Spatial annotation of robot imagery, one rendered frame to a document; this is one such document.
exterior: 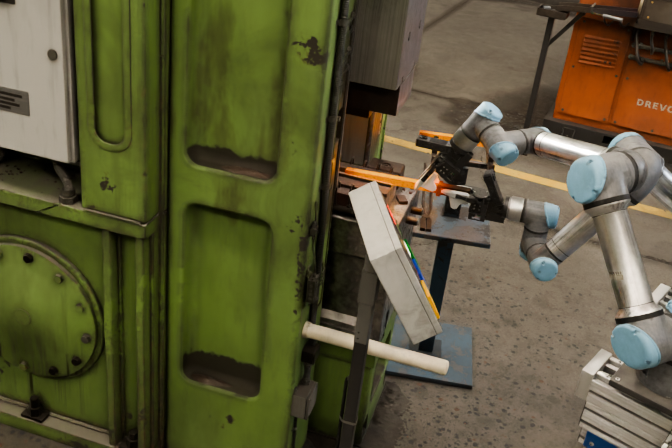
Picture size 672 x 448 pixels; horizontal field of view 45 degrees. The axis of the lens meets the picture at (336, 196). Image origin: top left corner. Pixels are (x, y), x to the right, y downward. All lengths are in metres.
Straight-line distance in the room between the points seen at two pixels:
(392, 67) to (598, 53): 3.74
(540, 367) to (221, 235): 1.70
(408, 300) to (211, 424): 1.09
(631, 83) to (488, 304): 2.52
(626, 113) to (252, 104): 4.12
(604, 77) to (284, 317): 3.97
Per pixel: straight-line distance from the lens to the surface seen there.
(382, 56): 2.30
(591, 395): 2.39
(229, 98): 2.27
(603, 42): 5.92
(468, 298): 3.95
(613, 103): 6.04
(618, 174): 2.13
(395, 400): 3.28
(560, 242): 2.47
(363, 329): 2.18
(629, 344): 2.12
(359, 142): 2.85
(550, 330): 3.88
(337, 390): 2.93
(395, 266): 1.89
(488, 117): 2.44
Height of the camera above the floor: 2.14
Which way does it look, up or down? 27 degrees down
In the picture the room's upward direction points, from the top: 7 degrees clockwise
